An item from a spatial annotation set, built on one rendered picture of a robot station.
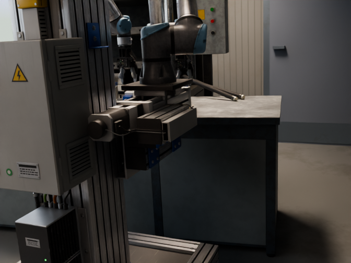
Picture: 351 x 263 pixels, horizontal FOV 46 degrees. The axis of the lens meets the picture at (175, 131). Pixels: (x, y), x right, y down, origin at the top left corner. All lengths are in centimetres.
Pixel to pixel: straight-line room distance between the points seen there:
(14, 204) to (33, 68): 171
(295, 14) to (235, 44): 70
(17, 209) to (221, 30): 183
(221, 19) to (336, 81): 185
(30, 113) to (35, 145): 10
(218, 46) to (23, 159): 197
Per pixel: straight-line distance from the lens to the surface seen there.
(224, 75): 474
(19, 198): 283
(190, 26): 166
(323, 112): 457
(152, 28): 163
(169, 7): 297
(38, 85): 126
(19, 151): 136
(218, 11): 303
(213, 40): 303
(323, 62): 450
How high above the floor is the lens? 123
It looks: 13 degrees down
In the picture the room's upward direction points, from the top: 3 degrees counter-clockwise
